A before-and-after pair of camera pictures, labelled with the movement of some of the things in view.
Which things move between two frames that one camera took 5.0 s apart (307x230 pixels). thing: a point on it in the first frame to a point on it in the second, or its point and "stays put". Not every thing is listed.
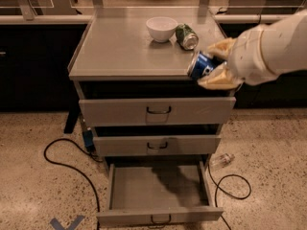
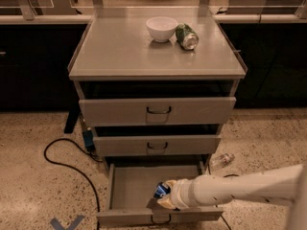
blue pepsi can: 200,64 to 160,190
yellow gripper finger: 222,79 to 166,202
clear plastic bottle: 222,161 stays put
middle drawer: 155,145 stays put
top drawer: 156,110 stays put
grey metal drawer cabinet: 156,126 stays put
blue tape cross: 72,226 stays put
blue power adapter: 88,138 stays put
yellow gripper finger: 222,48 to 171,182
